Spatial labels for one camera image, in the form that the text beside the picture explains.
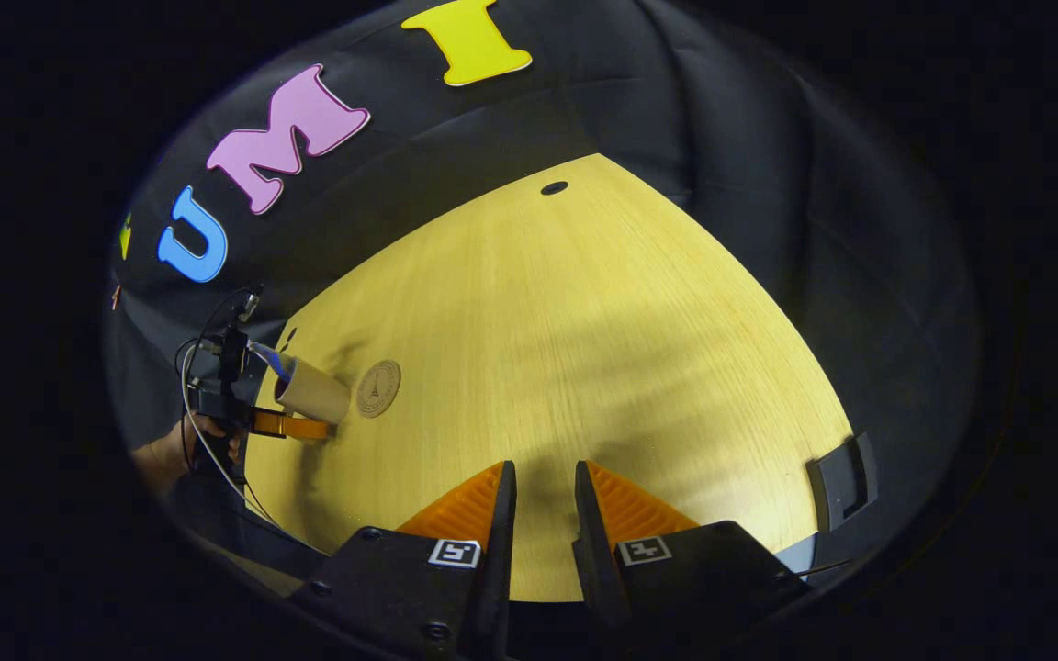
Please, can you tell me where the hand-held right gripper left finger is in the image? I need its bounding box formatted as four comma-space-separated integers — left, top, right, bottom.
287, 461, 519, 660

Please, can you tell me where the black backdrop cloth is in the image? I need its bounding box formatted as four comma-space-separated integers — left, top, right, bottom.
107, 0, 985, 588

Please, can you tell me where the black desk bracket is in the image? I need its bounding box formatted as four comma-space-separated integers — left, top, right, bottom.
806, 431, 879, 533

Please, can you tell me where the white toothpaste tube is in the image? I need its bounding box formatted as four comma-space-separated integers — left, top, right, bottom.
249, 342, 296, 382

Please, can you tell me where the round wooden coaster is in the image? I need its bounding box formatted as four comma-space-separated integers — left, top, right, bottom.
355, 360, 402, 420

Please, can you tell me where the white cable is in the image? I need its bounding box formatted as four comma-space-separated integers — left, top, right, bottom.
178, 335, 277, 529

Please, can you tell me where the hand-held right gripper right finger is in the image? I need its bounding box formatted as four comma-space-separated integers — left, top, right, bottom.
572, 460, 812, 645

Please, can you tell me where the beige cup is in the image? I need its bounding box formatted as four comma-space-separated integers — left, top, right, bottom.
274, 356, 353, 425

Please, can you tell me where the wooden desktop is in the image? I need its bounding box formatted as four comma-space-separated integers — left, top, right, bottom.
242, 153, 856, 604

